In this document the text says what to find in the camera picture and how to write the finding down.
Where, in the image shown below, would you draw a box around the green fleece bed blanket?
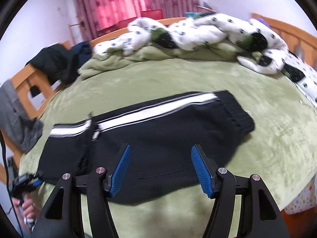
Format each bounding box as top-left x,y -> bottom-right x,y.
18,57 -> 317,238

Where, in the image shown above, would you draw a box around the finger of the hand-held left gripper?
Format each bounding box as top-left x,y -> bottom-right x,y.
30,172 -> 44,187

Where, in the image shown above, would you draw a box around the purple cloth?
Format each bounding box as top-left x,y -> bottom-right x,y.
255,17 -> 270,28

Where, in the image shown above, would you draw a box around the wooden coat rack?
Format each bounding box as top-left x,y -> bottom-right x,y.
68,22 -> 85,45

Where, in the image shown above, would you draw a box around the black jacket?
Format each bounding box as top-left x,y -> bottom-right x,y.
26,44 -> 82,85

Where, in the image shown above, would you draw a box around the wooden bed frame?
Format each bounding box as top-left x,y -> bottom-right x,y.
0,13 -> 317,238

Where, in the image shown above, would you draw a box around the navy garment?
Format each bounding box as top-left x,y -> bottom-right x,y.
71,41 -> 92,62

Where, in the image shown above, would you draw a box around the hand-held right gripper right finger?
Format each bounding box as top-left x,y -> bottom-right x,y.
191,144 -> 290,238

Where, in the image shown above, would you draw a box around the red chair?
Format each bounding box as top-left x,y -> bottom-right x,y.
142,9 -> 163,20

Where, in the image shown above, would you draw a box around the white flower-print pillow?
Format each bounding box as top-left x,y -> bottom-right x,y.
282,51 -> 317,105

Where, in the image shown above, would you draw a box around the white flower-print quilt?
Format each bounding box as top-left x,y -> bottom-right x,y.
93,13 -> 289,76

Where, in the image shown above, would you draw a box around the black pants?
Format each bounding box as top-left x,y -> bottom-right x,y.
38,90 -> 255,205

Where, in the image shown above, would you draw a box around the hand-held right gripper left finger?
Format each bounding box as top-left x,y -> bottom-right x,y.
31,144 -> 132,238

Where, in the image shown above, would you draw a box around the grey jeans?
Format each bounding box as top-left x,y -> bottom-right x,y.
0,81 -> 44,153

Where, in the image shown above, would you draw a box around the pink flower-print curtains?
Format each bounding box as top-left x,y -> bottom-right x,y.
71,0 -> 201,40

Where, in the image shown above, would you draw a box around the person's left hand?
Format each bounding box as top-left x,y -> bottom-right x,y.
13,196 -> 41,226

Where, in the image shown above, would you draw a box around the black cable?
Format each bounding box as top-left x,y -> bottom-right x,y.
0,129 -> 23,238

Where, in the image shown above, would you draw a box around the crumpled green blanket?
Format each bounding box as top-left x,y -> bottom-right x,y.
78,42 -> 250,80

